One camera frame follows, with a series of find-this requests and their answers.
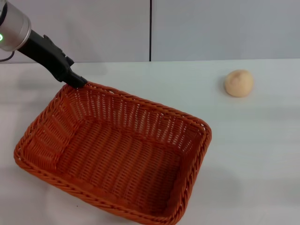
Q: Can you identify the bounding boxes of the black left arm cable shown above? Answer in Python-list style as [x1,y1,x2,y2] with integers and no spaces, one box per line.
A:
[0,51,15,63]

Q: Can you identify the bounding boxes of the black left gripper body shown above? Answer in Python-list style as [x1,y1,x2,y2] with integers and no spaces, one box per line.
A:
[17,30,75,83]

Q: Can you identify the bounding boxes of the round beige bread bun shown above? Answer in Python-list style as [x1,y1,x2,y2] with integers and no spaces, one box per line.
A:
[224,69,255,98]

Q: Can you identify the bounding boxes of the orange woven rectangular basket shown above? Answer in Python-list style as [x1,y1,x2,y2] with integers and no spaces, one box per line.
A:
[13,81,213,225]

